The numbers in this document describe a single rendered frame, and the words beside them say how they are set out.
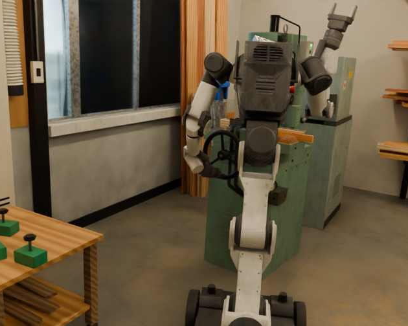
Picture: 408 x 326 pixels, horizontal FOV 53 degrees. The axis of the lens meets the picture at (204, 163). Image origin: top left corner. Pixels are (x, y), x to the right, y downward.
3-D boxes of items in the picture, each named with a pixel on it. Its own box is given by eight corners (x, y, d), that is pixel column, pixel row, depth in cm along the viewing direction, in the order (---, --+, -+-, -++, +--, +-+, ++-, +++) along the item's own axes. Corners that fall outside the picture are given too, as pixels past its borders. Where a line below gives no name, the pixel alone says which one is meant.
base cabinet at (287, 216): (203, 259, 283) (208, 159, 266) (247, 234, 328) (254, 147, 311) (260, 282, 257) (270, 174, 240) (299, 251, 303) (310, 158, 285)
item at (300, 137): (230, 129, 270) (231, 123, 269) (232, 129, 272) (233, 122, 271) (311, 143, 238) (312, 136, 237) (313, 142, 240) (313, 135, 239)
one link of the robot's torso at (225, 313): (269, 349, 167) (271, 321, 164) (219, 343, 169) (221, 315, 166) (267, 319, 187) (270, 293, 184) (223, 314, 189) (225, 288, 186)
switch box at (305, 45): (296, 66, 265) (298, 40, 261) (302, 66, 273) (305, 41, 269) (305, 66, 262) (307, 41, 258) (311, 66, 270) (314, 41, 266)
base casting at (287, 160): (208, 159, 266) (210, 145, 263) (254, 147, 311) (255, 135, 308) (271, 173, 240) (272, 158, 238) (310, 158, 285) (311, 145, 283)
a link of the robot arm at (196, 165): (199, 179, 219) (188, 173, 210) (191, 165, 225) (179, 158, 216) (215, 165, 216) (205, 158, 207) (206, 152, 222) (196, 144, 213)
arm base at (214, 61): (225, 83, 181) (235, 59, 180) (198, 72, 183) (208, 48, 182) (229, 88, 196) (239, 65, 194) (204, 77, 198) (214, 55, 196)
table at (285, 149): (193, 140, 258) (194, 130, 257) (221, 134, 282) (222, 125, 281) (282, 158, 223) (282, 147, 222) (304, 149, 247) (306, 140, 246)
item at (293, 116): (282, 123, 265) (283, 105, 262) (287, 122, 270) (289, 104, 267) (295, 125, 260) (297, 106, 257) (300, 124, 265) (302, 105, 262)
